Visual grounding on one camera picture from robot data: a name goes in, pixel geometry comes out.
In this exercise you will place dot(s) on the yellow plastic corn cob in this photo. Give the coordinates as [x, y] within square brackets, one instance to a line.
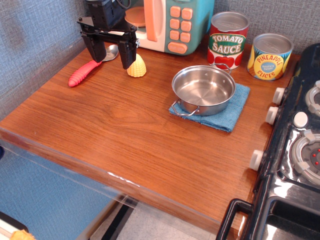
[137, 68]

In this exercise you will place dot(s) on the stainless steel pot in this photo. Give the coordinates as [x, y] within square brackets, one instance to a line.
[202, 90]

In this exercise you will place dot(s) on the black toy stove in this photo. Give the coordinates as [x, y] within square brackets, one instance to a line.
[286, 203]

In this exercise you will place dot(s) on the pineapple slices can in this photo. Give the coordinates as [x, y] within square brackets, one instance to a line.
[269, 56]

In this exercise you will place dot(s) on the white stove knob lower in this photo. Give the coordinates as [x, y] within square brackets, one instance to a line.
[256, 159]

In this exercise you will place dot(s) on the red handled metal spoon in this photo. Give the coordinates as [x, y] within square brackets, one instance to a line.
[79, 75]

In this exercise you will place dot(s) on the yellow object bottom left corner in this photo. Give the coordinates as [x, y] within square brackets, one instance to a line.
[21, 235]

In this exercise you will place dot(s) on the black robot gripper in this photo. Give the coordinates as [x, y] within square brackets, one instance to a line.
[106, 23]

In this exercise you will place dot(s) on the orange microwave turntable plate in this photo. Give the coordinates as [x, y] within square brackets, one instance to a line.
[136, 16]

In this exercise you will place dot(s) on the white stove knob middle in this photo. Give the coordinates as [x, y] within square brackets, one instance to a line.
[271, 115]

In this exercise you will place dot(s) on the white stove knob upper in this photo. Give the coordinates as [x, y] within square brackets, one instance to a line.
[278, 95]

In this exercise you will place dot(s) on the tomato sauce can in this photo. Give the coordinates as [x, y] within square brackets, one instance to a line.
[227, 38]

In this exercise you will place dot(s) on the white stove knob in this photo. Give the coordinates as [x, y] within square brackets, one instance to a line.
[271, 115]
[278, 95]
[256, 159]

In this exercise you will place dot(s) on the blue folded cloth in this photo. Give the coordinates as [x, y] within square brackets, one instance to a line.
[224, 120]

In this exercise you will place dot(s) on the teal toy microwave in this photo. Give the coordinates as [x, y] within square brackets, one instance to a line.
[173, 26]

